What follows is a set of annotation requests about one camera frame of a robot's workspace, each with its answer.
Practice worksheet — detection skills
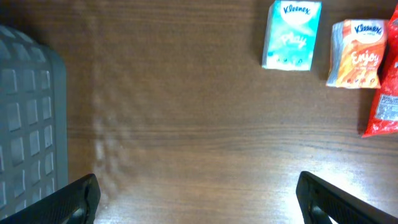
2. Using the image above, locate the orange tissue pack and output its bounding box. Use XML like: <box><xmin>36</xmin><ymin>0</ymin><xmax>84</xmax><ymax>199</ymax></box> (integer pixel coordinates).
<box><xmin>326</xmin><ymin>19</ymin><xmax>388</xmax><ymax>89</ymax></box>

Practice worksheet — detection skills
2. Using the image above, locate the red snack bag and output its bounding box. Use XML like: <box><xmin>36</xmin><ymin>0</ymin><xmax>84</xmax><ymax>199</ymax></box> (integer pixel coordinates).
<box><xmin>363</xmin><ymin>6</ymin><xmax>397</xmax><ymax>138</ymax></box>

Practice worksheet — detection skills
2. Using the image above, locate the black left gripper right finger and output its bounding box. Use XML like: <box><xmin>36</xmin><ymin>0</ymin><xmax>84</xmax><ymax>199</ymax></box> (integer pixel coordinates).
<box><xmin>296</xmin><ymin>171</ymin><xmax>397</xmax><ymax>224</ymax></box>

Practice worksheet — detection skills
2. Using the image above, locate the grey plastic mesh basket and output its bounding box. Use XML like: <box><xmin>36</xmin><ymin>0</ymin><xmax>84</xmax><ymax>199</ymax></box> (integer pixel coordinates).
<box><xmin>1</xmin><ymin>26</ymin><xmax>68</xmax><ymax>219</ymax></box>

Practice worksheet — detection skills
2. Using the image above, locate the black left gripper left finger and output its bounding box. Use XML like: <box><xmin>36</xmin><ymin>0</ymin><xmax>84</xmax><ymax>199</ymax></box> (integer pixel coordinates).
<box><xmin>1</xmin><ymin>174</ymin><xmax>101</xmax><ymax>224</ymax></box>

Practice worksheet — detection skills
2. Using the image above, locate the green tissue pack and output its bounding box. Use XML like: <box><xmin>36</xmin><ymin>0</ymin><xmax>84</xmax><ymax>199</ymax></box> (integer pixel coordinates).
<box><xmin>262</xmin><ymin>1</ymin><xmax>322</xmax><ymax>71</ymax></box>

